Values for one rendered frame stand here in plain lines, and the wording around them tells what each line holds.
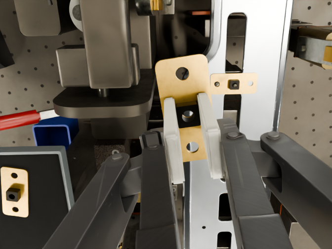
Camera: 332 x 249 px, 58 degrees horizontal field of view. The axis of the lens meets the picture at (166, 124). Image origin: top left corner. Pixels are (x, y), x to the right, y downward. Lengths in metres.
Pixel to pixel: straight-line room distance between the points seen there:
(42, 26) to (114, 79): 0.17
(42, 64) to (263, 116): 0.61
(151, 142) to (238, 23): 0.54
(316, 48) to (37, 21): 0.43
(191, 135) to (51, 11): 0.31
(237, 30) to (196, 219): 0.42
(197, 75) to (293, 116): 0.75
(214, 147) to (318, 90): 0.81
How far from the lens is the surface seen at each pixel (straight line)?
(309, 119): 0.98
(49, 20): 0.48
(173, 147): 0.16
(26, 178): 0.48
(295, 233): 0.72
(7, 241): 0.57
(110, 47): 0.35
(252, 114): 0.59
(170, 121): 0.17
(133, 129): 0.49
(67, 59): 0.40
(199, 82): 0.22
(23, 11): 0.50
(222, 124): 0.18
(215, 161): 0.16
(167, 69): 0.22
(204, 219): 0.69
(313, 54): 0.56
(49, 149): 0.45
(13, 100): 0.98
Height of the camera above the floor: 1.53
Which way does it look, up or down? 68 degrees down
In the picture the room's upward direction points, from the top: 179 degrees counter-clockwise
